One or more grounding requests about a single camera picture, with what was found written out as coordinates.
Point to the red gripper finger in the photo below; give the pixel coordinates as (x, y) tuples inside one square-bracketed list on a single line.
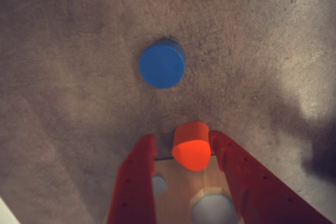
[(252, 187), (134, 182)]

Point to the blue cylinder block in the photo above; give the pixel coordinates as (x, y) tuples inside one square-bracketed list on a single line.
[(161, 66)]

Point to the wooden shape sorter box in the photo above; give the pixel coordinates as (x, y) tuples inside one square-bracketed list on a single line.
[(181, 195)]

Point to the orange heart shaped block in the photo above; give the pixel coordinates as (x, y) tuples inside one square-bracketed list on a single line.
[(191, 153)]

